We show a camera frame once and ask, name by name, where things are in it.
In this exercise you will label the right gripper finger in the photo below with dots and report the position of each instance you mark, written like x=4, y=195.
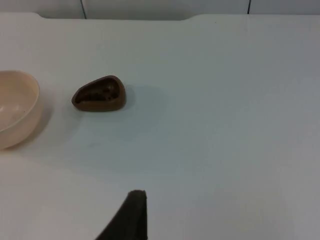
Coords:
x=130, y=220

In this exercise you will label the dark brown wooden cup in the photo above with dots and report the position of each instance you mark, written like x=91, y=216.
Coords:
x=100, y=105

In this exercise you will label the coffee beans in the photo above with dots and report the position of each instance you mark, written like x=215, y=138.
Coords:
x=96, y=96

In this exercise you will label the pale wooden bowl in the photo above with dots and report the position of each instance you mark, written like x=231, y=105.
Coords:
x=17, y=110

